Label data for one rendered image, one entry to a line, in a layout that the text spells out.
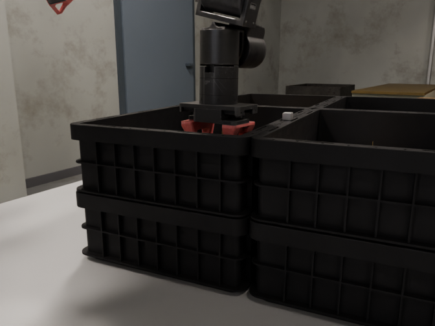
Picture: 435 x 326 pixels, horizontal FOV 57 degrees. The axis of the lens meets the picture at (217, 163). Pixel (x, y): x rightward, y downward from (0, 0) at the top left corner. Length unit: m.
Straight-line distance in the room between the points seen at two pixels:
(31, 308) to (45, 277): 0.08
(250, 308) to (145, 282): 0.17
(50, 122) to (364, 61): 5.15
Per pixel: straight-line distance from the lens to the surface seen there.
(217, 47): 0.58
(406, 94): 4.60
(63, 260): 0.74
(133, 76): 4.47
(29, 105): 3.76
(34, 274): 0.71
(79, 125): 0.65
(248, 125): 0.59
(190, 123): 0.60
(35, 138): 3.81
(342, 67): 7.37
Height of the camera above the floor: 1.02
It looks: 14 degrees down
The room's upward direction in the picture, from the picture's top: straight up
